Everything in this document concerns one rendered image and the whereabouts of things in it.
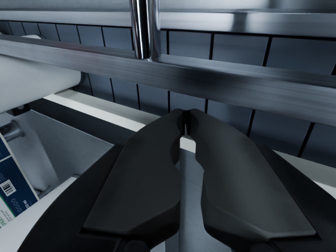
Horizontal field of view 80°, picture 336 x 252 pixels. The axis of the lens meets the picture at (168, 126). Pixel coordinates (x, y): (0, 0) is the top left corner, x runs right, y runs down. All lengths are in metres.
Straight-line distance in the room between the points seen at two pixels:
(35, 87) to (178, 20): 0.15
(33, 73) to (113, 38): 0.09
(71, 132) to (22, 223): 0.16
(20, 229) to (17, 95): 0.24
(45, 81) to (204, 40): 0.16
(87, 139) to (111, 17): 0.20
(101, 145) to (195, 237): 0.24
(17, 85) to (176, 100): 0.15
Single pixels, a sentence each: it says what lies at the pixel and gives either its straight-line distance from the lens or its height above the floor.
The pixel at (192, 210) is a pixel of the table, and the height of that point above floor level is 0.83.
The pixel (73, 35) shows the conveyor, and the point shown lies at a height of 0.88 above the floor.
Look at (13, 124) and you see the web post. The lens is 0.58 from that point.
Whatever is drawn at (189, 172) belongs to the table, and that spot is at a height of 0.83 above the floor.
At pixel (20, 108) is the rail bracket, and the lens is 0.42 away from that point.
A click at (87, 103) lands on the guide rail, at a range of 0.23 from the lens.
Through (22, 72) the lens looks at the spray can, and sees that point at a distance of 0.24.
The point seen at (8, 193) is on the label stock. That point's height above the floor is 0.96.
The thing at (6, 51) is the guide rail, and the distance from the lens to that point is 0.20.
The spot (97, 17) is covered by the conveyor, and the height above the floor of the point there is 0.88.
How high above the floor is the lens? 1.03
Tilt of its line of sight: 45 degrees down
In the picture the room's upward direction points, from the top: 131 degrees counter-clockwise
